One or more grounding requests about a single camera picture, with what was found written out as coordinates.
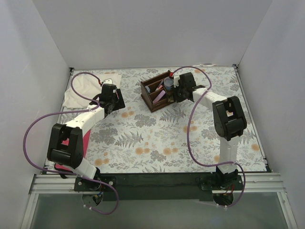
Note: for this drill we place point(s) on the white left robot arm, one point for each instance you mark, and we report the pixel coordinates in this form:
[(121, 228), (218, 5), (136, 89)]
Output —
[(66, 145)]

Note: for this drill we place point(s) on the clear round clip container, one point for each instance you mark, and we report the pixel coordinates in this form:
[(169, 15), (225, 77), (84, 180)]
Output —
[(168, 83)]

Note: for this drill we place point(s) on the purple pink highlighter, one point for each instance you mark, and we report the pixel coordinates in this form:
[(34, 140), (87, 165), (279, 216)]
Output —
[(159, 96)]

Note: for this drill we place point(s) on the aluminium frame rail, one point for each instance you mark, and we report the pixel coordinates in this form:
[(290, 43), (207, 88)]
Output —
[(263, 204)]

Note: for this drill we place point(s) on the white folded cloth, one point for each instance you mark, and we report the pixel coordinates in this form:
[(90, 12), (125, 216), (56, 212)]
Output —
[(87, 86)]

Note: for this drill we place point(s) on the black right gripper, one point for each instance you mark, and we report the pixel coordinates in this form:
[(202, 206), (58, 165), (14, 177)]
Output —
[(176, 90)]

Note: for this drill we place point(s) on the brown wooden desk organizer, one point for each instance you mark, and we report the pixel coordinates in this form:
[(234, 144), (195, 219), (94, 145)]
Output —
[(152, 83)]

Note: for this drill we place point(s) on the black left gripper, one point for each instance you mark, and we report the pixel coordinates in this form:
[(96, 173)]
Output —
[(118, 102)]

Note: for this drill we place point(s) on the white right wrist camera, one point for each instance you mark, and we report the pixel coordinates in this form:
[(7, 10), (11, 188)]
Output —
[(175, 79)]

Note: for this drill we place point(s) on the pink capped white pen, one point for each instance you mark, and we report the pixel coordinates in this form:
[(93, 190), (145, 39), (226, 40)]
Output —
[(159, 86)]

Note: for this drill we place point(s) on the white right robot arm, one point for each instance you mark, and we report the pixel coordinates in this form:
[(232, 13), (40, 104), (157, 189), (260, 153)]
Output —
[(228, 118)]

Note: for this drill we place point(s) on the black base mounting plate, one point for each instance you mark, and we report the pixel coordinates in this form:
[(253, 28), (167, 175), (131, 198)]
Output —
[(167, 186)]

